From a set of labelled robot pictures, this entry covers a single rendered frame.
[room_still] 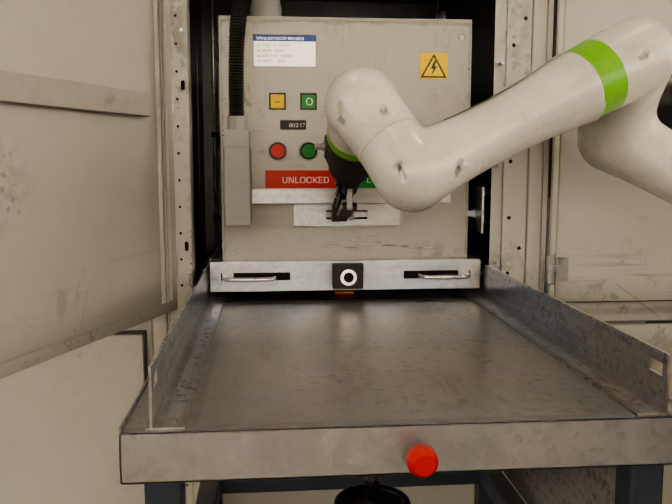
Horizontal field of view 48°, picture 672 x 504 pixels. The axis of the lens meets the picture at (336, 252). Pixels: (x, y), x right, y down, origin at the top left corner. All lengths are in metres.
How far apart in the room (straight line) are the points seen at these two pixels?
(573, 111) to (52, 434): 1.09
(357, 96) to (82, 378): 0.78
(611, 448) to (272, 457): 0.37
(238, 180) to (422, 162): 0.45
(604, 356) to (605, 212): 0.57
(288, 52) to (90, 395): 0.75
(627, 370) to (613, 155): 0.48
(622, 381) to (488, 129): 0.38
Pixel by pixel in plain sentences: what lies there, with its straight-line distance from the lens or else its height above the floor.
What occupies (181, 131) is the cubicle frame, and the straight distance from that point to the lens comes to 1.45.
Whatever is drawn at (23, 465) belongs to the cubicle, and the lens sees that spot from 1.61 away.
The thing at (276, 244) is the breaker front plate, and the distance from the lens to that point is 1.49.
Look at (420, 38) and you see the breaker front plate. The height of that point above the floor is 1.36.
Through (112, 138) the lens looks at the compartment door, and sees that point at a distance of 1.33.
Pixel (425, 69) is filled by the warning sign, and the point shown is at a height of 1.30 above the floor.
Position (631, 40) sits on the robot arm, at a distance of 1.24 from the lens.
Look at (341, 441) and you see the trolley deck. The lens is 0.82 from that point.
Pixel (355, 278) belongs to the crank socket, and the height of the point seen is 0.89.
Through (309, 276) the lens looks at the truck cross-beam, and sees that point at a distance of 1.49.
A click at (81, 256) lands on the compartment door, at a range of 1.26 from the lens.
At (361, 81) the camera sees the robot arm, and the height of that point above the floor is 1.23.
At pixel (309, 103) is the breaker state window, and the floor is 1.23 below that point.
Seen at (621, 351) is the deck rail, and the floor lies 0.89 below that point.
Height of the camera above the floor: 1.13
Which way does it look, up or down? 7 degrees down
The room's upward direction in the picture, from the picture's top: straight up
